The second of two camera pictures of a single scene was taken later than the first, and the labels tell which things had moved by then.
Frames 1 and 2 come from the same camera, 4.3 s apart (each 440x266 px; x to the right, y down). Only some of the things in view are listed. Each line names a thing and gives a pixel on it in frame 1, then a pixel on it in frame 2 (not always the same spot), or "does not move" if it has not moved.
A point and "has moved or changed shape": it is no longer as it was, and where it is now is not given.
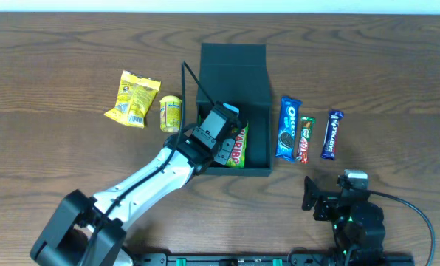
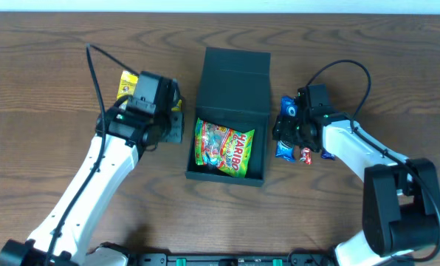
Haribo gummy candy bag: (238, 157) has moved or changed shape
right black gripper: (322, 204) → (283, 130)
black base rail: (271, 259) does not move
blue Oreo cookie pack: (288, 128) does not move
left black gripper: (224, 151) → (176, 125)
